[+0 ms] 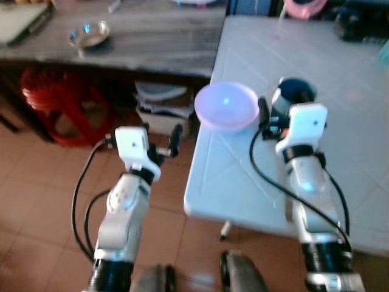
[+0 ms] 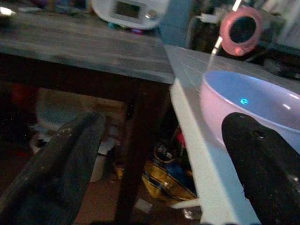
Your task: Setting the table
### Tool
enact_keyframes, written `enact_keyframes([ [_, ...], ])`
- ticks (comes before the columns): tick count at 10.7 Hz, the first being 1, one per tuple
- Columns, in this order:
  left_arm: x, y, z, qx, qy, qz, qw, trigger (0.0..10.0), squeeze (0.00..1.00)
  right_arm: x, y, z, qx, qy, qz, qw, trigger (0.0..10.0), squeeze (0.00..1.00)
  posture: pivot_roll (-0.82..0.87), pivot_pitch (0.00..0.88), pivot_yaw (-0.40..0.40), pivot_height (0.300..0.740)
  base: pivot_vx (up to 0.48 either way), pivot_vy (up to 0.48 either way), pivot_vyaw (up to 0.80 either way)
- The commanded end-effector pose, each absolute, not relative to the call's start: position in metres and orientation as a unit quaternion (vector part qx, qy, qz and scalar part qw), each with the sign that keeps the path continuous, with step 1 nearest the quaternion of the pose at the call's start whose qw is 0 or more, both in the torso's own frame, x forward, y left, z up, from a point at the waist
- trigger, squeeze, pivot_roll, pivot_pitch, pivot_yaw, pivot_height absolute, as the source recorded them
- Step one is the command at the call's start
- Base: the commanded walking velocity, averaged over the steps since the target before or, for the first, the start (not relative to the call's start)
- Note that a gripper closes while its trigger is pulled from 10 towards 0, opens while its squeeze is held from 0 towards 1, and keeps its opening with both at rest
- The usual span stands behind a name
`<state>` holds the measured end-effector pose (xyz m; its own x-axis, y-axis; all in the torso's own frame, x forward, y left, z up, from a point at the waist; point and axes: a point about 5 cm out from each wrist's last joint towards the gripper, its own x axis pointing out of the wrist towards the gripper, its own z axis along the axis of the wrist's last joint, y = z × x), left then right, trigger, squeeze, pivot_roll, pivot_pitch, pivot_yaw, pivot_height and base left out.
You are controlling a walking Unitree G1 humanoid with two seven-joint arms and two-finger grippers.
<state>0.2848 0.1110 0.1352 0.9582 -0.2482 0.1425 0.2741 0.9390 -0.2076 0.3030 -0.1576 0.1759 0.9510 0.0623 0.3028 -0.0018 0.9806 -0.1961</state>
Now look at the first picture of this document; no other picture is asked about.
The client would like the pink plastic bowl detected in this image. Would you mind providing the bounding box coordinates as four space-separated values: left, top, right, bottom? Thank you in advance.
194 81 261 135

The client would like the white plastic bin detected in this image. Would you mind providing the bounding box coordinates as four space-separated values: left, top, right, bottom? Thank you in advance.
133 80 196 138

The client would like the white folding table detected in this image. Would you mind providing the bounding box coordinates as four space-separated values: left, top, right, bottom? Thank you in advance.
183 15 389 257

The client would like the black bag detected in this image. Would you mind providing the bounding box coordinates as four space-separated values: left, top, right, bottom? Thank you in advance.
336 3 389 44

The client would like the teal plastic bottle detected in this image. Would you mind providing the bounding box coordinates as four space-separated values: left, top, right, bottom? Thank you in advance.
376 40 389 66

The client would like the dark wooden table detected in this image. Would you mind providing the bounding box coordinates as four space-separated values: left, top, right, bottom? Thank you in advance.
0 0 229 81

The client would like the red plastic stool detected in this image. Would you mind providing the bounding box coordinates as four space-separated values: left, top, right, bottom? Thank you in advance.
19 67 117 147

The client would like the robot left leg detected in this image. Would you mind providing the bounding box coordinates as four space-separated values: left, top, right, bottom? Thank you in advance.
129 263 178 292

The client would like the robot leg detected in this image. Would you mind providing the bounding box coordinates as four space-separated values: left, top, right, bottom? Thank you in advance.
219 249 269 292
129 263 178 292

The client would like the white appliance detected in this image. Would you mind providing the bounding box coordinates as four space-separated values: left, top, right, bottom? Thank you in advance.
173 0 220 7

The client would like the shiny metal bowl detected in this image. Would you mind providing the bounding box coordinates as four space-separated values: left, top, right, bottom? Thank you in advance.
67 21 112 50

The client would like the robot right leg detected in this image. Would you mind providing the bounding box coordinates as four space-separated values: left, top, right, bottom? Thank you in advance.
219 249 269 292

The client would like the grey flat laptop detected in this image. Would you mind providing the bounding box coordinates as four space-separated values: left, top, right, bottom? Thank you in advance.
0 3 50 47

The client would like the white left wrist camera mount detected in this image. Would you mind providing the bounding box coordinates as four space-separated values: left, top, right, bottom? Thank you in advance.
114 126 162 181

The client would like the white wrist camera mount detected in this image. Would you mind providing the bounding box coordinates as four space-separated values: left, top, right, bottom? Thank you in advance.
114 126 162 181
276 103 329 156

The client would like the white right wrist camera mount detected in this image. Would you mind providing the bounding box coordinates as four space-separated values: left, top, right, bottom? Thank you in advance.
276 103 329 156

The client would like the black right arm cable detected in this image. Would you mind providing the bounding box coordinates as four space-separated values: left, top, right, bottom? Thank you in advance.
249 120 354 251

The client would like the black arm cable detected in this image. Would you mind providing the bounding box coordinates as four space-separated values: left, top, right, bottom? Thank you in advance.
71 136 117 263
249 120 354 251

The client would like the pink round ring lamp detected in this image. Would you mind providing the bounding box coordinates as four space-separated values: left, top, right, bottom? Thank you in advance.
284 0 329 19

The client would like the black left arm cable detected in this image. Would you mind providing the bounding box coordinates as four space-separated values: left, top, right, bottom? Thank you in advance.
71 136 117 263

